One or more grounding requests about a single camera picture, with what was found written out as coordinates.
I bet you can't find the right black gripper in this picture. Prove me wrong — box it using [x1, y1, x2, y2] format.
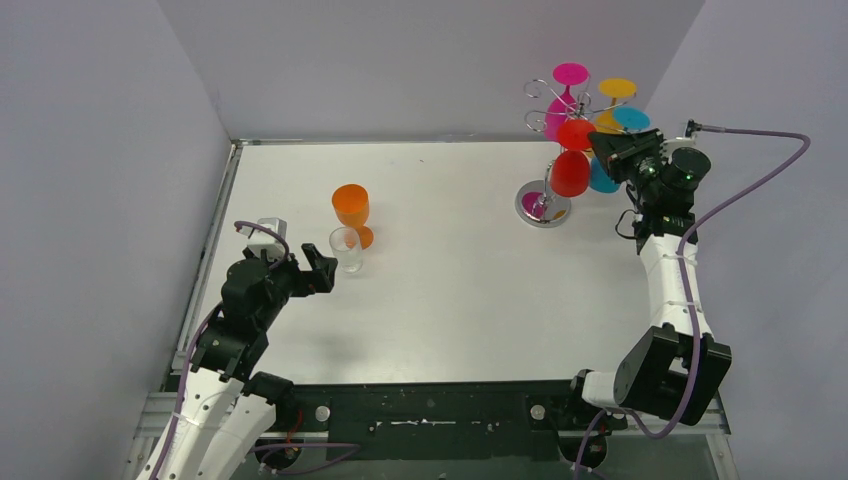
[591, 131, 671, 204]

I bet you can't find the clear wine glass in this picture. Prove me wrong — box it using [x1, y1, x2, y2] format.
[329, 227, 363, 274]

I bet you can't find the red wine glass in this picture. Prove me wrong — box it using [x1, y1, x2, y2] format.
[549, 119, 596, 198]

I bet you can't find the orange wine glass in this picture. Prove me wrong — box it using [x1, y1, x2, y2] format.
[331, 184, 374, 249]

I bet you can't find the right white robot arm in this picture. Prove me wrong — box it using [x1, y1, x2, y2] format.
[563, 129, 732, 429]

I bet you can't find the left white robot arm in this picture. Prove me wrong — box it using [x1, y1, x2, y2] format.
[138, 243, 339, 479]

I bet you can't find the blue wine glass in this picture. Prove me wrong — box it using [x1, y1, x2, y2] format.
[589, 106, 651, 194]

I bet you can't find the yellow wine glass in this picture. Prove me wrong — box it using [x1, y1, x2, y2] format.
[593, 77, 638, 133]

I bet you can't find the pink wine glass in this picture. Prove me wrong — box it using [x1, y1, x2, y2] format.
[543, 62, 590, 141]

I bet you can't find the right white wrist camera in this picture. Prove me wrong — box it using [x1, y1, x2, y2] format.
[660, 137, 696, 158]

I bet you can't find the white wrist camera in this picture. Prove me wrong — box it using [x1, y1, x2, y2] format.
[240, 217, 287, 262]
[660, 137, 696, 158]

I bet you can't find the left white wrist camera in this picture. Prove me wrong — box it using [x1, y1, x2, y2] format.
[240, 217, 287, 262]

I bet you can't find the silver wire glass rack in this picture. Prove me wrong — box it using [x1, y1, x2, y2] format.
[515, 78, 639, 228]

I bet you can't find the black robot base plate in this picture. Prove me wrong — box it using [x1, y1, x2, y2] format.
[263, 380, 598, 461]

